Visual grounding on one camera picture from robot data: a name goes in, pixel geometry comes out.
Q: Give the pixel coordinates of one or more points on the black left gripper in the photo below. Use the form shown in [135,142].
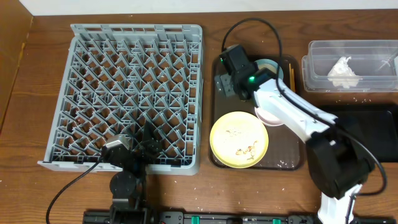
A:
[144,149]

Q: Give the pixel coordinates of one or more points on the wooden chopstick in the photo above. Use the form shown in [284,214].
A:
[292,80]
[289,68]

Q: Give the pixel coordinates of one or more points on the grey plastic dish rack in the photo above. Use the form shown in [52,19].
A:
[117,77]

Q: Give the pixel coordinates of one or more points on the black waste bin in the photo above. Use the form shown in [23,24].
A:
[378,124]

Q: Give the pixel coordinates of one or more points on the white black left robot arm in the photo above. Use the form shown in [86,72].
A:
[128,187]

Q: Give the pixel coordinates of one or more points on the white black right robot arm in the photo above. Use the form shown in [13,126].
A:
[339,163]

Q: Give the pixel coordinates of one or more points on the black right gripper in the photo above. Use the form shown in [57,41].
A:
[226,84]

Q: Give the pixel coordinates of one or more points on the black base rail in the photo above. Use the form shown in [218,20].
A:
[98,217]

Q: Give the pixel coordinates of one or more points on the pink bowl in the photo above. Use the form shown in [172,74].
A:
[267,118]

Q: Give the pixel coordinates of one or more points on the light blue bowl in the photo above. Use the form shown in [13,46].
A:
[269,64]

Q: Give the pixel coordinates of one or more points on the dark brown serving tray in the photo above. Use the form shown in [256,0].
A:
[285,151]

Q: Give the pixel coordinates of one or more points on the clear plastic waste bin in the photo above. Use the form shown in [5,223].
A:
[375,61]

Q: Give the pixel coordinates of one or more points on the yellow plate with crumbs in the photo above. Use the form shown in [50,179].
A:
[239,139]

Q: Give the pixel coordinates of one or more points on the white tissue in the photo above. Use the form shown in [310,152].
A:
[342,75]

